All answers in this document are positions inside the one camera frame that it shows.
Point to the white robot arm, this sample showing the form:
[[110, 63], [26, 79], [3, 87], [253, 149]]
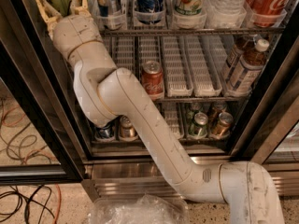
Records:
[[105, 91]]

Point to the clear plastic bin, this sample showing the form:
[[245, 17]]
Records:
[[147, 209]]

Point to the tea bottle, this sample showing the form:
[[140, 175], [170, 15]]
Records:
[[241, 44], [249, 67]]

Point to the wire shelf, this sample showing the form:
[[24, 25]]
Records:
[[180, 32], [200, 99]]

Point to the fridge right glass door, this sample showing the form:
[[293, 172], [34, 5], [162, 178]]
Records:
[[272, 109]]

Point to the blue can bottom front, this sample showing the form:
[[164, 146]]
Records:
[[106, 132]]

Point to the silver blue slim can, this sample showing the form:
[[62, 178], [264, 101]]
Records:
[[110, 11]]

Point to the right rear tea bottle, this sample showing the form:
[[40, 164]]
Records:
[[241, 44]]

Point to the red coke can middle shelf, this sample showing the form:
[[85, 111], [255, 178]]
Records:
[[152, 77]]

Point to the green can bottom front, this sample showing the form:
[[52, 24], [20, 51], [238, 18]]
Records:
[[198, 126]]

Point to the middle wire shelf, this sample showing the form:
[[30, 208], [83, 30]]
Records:
[[200, 99]]

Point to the dark blue can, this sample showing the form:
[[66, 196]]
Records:
[[149, 11]]

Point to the fridge glass door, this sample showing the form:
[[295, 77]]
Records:
[[36, 75], [272, 109]]

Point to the stainless fridge base grille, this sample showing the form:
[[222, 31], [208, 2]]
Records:
[[134, 178]]

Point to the right front tea bottle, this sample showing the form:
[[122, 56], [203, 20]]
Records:
[[249, 67]]

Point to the top wire shelf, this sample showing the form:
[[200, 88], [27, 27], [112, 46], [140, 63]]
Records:
[[180, 32]]

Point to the red coca-cola can top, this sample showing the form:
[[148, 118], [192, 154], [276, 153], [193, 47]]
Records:
[[266, 13]]

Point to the bronze can bottom front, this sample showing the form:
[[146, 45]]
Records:
[[223, 124]]

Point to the fridge left glass door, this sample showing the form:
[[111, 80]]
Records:
[[36, 75]]

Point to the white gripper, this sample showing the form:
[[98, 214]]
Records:
[[76, 33]]

